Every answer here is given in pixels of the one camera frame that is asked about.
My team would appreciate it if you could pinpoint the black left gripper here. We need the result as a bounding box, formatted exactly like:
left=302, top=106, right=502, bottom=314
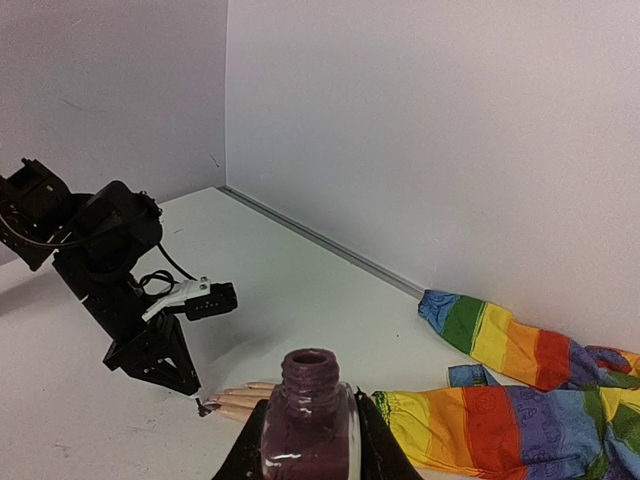
left=79, top=274, right=201, bottom=396

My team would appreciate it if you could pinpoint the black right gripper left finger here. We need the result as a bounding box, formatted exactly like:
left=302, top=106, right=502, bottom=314
left=212, top=400, right=267, bottom=480

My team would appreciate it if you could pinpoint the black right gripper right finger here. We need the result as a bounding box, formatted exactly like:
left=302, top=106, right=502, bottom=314
left=357, top=390, right=422, bottom=480

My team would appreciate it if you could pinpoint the small nail polish bottle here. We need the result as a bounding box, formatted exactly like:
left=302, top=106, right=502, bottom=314
left=260, top=348, right=362, bottom=480

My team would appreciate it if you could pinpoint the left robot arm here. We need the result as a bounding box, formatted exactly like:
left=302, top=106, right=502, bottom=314
left=1, top=159, right=200, bottom=396

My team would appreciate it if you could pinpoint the mannequin hand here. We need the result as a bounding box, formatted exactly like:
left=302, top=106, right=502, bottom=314
left=205, top=382, right=275, bottom=422

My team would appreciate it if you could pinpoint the purple polish spill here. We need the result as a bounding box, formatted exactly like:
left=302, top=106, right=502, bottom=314
left=196, top=398, right=217, bottom=417

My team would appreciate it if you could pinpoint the rainbow striped jacket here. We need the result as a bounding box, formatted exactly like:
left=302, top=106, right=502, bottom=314
left=373, top=290, right=639, bottom=479

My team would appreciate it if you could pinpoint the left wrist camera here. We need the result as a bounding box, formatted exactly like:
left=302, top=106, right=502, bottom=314
left=142, top=277, right=238, bottom=321

